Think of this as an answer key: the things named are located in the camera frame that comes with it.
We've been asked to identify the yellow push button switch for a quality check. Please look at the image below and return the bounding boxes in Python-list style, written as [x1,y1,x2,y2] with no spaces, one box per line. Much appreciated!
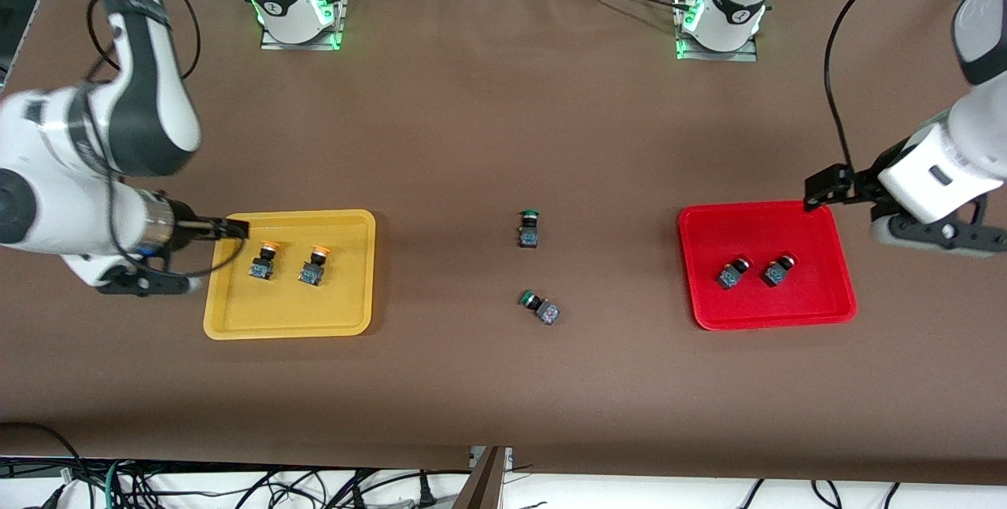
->
[249,241,282,282]
[298,245,332,287]

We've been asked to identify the red push button switch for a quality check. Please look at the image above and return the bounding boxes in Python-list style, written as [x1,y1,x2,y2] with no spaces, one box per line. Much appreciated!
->
[717,256,753,290]
[761,253,796,289]

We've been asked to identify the yellow plastic tray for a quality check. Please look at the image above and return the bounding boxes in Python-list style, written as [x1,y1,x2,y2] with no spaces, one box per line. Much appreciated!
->
[203,209,377,341]

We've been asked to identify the red plastic tray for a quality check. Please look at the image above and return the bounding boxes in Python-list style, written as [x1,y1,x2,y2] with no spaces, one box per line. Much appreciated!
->
[678,199,858,332]

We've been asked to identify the brown table cover sheet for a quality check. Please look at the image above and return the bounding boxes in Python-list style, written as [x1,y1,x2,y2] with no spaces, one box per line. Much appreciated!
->
[0,0,1007,486]

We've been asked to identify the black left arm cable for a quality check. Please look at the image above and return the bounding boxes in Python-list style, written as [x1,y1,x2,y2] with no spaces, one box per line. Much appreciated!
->
[824,0,1007,172]

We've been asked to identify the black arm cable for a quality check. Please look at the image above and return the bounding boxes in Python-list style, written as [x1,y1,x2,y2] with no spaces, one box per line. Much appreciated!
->
[85,0,246,280]
[824,0,1007,172]

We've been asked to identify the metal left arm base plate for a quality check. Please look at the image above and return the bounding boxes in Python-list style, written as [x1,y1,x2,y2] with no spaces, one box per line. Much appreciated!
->
[675,0,760,63]

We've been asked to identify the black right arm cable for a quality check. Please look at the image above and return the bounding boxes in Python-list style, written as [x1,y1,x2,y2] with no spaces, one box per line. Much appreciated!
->
[85,0,246,280]

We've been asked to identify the black floor cable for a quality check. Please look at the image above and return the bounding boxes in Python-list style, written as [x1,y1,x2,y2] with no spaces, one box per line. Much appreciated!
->
[0,421,83,486]

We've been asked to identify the grey metal table post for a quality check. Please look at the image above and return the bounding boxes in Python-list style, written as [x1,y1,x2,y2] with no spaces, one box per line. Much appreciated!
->
[452,446,512,509]

